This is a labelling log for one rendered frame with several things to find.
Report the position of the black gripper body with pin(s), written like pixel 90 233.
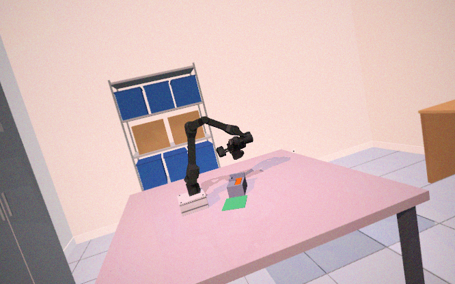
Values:
pixel 221 151

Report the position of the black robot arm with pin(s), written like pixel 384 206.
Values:
pixel 192 173

